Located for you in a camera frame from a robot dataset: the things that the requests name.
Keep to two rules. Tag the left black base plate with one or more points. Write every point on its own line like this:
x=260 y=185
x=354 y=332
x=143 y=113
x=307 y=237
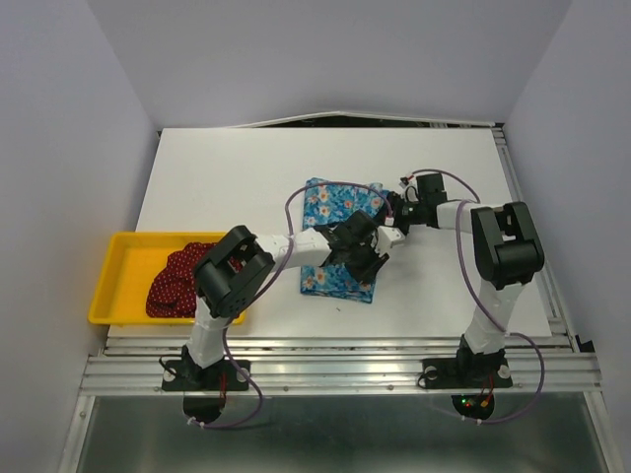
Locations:
x=205 y=391

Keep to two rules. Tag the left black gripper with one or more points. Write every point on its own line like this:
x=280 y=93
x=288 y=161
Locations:
x=368 y=273

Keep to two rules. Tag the red polka dot skirt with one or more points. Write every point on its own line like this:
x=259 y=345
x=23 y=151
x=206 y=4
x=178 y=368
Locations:
x=172 y=293

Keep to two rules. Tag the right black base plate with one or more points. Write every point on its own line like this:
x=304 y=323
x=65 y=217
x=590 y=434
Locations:
x=474 y=383

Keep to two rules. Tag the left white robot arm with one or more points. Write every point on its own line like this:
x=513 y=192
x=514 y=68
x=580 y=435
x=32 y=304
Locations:
x=233 y=274

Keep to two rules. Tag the aluminium frame rail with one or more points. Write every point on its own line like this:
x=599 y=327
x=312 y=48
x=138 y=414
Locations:
x=299 y=366

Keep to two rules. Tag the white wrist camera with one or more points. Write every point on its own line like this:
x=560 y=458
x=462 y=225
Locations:
x=409 y=189
x=387 y=238

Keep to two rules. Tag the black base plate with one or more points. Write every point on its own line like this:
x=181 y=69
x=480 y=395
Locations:
x=474 y=383
x=205 y=391

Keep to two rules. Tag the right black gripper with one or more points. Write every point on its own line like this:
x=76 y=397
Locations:
x=397 y=201

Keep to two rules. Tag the blue floral skirt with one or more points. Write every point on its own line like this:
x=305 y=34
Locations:
x=328 y=205

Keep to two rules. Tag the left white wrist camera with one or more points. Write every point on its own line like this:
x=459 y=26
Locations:
x=387 y=238

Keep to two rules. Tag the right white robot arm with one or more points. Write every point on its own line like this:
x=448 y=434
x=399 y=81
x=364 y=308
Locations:
x=498 y=251

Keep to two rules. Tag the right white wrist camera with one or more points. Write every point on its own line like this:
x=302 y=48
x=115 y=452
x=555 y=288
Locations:
x=409 y=189

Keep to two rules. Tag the yellow plastic tray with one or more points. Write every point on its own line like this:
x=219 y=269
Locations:
x=132 y=262

